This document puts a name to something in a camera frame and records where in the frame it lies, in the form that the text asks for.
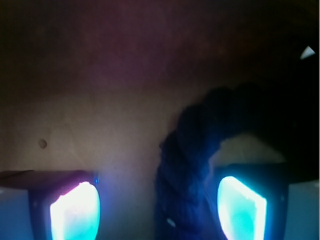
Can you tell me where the dark blue rope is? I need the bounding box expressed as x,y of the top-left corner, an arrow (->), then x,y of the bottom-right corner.
153,82 -> 320,240

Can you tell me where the brown paper bag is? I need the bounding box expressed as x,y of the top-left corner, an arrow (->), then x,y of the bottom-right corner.
0,0 -> 320,240

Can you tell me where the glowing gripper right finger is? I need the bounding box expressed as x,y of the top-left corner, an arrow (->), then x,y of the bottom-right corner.
212,163 -> 320,240

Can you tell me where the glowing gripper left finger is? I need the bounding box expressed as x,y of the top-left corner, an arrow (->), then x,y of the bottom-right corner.
0,170 -> 101,240

